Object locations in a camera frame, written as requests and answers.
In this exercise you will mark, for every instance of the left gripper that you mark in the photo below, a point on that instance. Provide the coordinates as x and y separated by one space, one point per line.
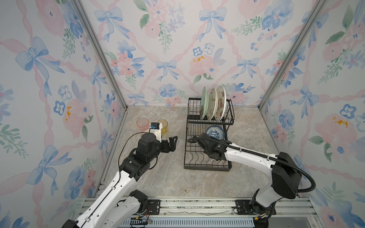
172 145

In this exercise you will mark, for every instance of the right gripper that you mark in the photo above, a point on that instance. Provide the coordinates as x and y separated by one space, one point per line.
217 143

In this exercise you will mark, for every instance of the yellow glass cup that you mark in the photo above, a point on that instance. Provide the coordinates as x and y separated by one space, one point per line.
163 126

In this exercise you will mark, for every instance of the black wire dish rack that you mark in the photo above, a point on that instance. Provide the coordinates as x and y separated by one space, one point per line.
202 150

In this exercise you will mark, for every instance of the white blue floral bowl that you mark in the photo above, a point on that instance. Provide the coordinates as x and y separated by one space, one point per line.
216 132

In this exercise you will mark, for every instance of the pink glass cup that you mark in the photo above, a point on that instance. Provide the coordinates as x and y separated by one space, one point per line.
143 124

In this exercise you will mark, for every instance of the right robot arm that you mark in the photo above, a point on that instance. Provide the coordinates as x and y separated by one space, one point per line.
285 177

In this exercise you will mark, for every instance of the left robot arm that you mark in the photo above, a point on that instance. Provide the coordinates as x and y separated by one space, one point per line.
122 182

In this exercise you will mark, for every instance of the green plate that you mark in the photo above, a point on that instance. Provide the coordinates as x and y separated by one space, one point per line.
204 103

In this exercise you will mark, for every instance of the cream plate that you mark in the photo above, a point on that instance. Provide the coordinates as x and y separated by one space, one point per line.
212 103

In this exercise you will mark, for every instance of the white floral plate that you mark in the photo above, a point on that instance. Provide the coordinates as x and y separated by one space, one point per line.
220 103

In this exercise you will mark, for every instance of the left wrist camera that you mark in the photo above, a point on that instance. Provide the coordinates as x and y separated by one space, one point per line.
156 129

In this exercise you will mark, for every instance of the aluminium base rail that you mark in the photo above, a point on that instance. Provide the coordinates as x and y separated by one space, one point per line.
213 213

